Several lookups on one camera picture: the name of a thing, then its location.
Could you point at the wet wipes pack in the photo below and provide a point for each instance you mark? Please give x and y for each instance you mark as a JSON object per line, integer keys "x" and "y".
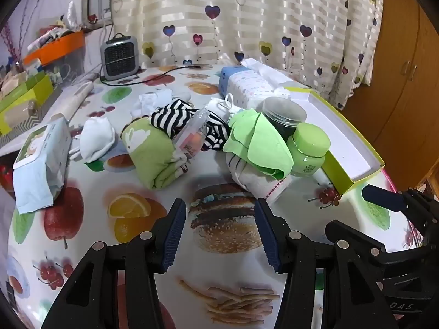
{"x": 37, "y": 164}

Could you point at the green rabbit print towel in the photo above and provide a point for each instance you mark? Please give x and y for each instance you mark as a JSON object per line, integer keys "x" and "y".
{"x": 151, "y": 157}

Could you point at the light green jar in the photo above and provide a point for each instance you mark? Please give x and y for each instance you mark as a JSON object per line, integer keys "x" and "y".
{"x": 308, "y": 144}

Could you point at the window frame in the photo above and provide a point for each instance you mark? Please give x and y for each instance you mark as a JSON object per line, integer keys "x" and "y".
{"x": 97, "y": 0}

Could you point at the heart print striped curtain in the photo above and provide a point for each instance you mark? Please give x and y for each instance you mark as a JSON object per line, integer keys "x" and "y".
{"x": 240, "y": 13}

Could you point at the white box with green edge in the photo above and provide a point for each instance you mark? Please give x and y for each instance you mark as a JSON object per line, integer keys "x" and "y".
{"x": 339, "y": 133}

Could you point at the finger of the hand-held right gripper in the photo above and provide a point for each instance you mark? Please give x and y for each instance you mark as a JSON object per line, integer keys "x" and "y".
{"x": 356, "y": 238}
{"x": 382, "y": 197}

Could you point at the clear plastic bag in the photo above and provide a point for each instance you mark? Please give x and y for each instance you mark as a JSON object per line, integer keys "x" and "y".
{"x": 192, "y": 137}

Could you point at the pile of small packets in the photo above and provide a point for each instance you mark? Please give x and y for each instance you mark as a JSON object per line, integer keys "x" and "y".
{"x": 51, "y": 34}

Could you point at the blue white tissue pack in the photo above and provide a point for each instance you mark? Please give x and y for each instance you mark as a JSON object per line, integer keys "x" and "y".
{"x": 247, "y": 85}

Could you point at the clear bin with orange lid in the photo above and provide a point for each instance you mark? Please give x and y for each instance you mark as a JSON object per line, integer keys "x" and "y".
{"x": 55, "y": 49}

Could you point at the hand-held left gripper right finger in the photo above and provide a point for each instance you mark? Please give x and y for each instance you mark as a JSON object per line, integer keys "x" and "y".
{"x": 269, "y": 238}

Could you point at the white sock bundle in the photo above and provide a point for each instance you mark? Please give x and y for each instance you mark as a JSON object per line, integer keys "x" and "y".
{"x": 97, "y": 140}

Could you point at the grey space heater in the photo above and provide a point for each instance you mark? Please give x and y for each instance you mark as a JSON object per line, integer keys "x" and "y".
{"x": 120, "y": 58}

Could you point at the light green cloth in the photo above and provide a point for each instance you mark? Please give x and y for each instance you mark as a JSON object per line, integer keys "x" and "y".
{"x": 260, "y": 140}

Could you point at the dark green jar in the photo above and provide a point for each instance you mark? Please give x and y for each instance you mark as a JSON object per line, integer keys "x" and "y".
{"x": 283, "y": 116}

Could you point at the white ribbed sock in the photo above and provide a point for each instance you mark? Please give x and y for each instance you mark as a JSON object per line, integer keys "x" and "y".
{"x": 151, "y": 101}

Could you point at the white rolling pin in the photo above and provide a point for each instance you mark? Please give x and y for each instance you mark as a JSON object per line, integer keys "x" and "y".
{"x": 77, "y": 96}

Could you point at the green cardboard box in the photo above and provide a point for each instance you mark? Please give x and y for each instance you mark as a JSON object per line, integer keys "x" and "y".
{"x": 34, "y": 92}

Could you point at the white towel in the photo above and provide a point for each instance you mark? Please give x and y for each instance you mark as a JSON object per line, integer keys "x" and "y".
{"x": 257, "y": 181}

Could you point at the black white striped cloth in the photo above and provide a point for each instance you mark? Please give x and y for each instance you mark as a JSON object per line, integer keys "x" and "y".
{"x": 171, "y": 116}

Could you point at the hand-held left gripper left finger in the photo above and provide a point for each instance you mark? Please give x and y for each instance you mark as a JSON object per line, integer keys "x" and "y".
{"x": 173, "y": 234}

